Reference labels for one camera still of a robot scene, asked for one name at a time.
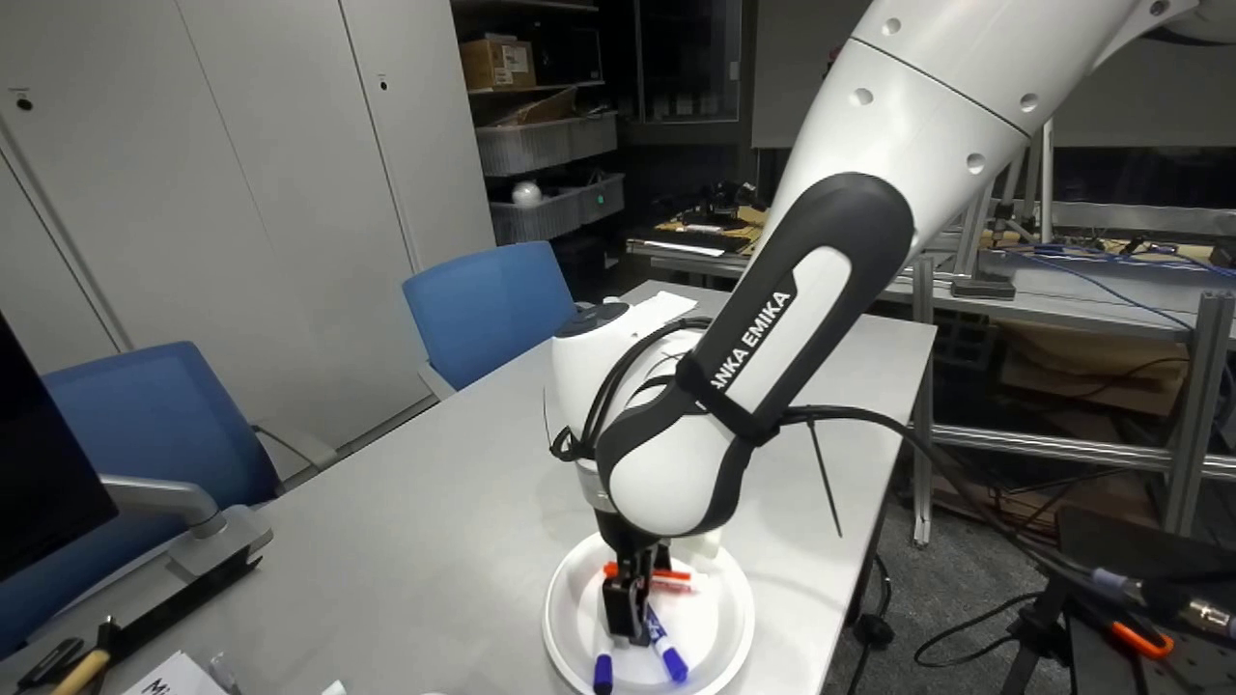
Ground grey shelf bins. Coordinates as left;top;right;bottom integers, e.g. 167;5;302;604
477;110;627;244

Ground blue chair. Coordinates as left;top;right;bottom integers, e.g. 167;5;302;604
401;240;577;389
0;339;283;656

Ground white cabinet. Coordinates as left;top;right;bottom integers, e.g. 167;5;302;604
0;0;495;463

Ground near blue chair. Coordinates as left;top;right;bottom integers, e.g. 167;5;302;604
0;339;283;656

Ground far blue chair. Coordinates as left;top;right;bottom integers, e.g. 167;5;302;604
401;240;577;389

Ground white round plate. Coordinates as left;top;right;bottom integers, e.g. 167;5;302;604
541;532;758;695

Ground blue capped labelled marker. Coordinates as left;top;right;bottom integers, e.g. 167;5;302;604
641;603;692;684

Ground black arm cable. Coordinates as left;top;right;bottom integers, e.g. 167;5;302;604
550;314;1236;621

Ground orange handled tool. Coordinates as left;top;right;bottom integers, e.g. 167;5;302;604
1089;568;1236;660

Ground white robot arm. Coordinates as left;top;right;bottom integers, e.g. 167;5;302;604
550;0;1233;644

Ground black monitor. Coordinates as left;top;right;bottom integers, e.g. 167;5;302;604
0;316;114;580

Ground wooden handled hammer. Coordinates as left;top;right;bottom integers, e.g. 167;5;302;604
13;552;260;695

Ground metal frame workbench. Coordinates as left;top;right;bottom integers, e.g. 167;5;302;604
620;110;1236;543

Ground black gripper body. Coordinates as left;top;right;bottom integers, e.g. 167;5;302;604
598;512;673;580

